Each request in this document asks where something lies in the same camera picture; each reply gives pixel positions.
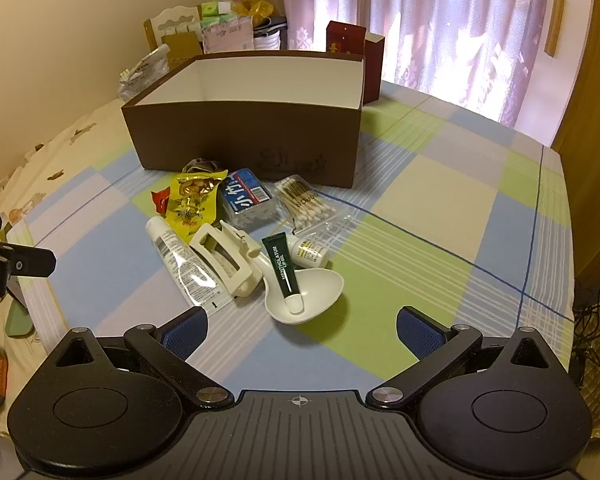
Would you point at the yellow snack packet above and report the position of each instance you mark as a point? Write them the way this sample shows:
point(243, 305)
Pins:
point(192, 205)

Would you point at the dark green tube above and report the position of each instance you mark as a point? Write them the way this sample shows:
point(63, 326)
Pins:
point(280, 265)

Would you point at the blue floss pick box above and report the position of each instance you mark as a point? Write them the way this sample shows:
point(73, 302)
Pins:
point(247, 200)

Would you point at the plaid bed sheet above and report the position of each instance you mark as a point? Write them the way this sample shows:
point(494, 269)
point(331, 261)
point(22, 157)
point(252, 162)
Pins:
point(430, 210)

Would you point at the dark red gift box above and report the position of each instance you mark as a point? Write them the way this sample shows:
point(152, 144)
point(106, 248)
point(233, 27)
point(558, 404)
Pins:
point(345, 37)

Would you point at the stack of white cups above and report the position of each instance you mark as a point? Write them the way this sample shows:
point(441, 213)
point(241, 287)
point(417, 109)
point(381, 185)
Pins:
point(270, 41)

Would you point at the white plastic spoon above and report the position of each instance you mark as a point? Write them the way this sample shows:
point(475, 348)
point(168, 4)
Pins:
point(315, 290)

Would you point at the pale green item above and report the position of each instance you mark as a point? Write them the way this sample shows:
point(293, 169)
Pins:
point(19, 321)

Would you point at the white tube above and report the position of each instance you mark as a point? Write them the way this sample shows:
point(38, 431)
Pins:
point(175, 252)

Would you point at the wooden wardrobe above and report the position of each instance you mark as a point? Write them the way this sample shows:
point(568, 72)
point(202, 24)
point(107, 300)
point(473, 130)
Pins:
point(592, 85)

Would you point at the pink patterned curtain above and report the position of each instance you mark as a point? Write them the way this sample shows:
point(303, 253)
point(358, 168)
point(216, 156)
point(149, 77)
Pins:
point(430, 10)

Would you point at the clear plastic bag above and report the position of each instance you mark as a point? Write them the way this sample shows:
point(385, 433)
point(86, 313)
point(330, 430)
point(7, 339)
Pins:
point(140, 72)

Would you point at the cotton swab bag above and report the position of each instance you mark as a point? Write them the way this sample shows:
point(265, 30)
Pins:
point(300, 200)

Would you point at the yellow plastic bag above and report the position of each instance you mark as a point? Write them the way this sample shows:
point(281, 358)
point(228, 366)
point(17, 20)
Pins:
point(255, 10)

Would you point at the small red packet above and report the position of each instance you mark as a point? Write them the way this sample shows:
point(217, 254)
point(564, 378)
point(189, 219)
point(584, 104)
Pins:
point(161, 202)

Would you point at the brown cardboard box container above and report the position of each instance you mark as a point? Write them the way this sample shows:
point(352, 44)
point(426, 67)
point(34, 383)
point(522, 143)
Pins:
point(240, 135)

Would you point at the plain cardboard box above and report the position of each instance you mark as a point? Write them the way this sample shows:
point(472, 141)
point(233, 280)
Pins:
point(182, 50)

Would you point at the green tissue packs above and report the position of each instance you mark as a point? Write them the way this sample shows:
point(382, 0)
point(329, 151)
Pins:
point(215, 12)

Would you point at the cream printed cloth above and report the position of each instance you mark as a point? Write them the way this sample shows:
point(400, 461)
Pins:
point(45, 160)

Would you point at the pink paper box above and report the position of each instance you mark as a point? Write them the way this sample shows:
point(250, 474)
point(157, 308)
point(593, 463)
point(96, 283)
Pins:
point(225, 35)

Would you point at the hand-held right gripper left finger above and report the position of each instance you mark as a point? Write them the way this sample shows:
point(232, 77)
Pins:
point(186, 335)

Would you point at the small white bottle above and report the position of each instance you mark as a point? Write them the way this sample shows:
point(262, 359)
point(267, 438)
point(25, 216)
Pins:
point(310, 252)

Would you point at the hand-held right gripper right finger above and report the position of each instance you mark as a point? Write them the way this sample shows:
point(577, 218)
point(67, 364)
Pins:
point(419, 332)

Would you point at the brown red tall box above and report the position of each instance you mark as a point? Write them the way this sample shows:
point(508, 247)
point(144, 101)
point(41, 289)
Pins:
point(374, 70)

